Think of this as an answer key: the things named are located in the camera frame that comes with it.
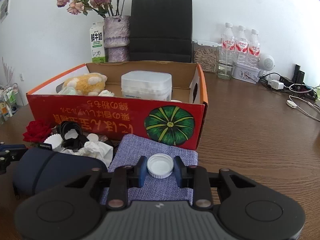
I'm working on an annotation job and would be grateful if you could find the red rose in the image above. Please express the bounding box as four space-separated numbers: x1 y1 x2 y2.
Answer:
22 120 53 145

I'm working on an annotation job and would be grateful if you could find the black upright device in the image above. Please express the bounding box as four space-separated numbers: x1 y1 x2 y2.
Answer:
294 64 305 83

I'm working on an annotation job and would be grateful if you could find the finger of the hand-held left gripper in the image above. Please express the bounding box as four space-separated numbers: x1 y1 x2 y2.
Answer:
0 148 28 175
0 144 24 151

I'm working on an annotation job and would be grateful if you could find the clear drinking glass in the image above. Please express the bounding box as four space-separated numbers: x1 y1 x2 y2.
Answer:
216 51 237 80

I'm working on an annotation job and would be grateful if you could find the purple textured vase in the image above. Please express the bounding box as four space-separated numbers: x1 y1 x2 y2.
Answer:
103 15 131 63

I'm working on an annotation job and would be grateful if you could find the pink dried plant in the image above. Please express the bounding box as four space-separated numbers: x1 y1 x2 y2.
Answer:
1 57 14 85

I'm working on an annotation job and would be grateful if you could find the white printed tin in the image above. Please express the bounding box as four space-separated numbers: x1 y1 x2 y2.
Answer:
232 62 260 84

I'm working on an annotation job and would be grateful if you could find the wall poster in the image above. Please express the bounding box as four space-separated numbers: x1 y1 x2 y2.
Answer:
0 0 12 23

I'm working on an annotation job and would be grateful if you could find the white charger block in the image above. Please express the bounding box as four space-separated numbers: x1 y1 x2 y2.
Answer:
269 79 285 90

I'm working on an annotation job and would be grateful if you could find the metal storage rack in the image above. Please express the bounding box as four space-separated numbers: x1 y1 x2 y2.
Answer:
0 82 24 125

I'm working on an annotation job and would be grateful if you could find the yellow spotted plush toy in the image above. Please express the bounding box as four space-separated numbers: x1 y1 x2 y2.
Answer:
62 72 108 96

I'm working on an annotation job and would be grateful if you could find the purple woven cloth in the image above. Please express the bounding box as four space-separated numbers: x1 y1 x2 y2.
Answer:
100 134 199 205

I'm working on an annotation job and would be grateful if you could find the white plastic cotton swab container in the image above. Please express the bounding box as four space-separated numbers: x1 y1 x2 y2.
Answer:
121 70 173 102

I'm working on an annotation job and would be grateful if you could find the navy zip pouch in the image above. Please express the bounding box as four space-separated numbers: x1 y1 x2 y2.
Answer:
12 144 108 200

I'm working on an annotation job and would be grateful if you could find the white green milk carton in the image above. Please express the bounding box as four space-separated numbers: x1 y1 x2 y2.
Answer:
89 21 106 63

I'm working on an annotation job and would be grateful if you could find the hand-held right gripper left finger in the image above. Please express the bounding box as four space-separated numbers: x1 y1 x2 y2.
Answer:
59 156 148 210

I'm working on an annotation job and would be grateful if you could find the red cardboard box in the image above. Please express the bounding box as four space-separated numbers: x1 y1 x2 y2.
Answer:
26 61 209 148

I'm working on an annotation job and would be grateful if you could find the clear jar of wooden pegs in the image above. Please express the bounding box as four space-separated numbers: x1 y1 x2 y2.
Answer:
192 40 222 73

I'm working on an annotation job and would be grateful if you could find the black cable bundle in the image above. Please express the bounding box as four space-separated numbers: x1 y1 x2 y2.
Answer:
56 121 87 148

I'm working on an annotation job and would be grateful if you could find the white cable with puck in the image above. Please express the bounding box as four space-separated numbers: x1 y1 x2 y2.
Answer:
286 95 320 123

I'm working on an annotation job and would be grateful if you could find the black paper bag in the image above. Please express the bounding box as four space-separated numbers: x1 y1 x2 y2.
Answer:
129 0 193 63

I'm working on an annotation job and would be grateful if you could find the white round speaker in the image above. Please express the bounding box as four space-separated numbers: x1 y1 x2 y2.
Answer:
259 54 275 77

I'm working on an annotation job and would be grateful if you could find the white bottle cap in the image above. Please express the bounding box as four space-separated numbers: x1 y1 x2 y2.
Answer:
147 154 174 180

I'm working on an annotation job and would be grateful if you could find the red label water bottle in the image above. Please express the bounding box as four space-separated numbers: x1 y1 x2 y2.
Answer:
248 29 261 67
221 22 236 55
235 25 249 64

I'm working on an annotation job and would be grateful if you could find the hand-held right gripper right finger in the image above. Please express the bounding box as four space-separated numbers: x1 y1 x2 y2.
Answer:
174 156 258 210

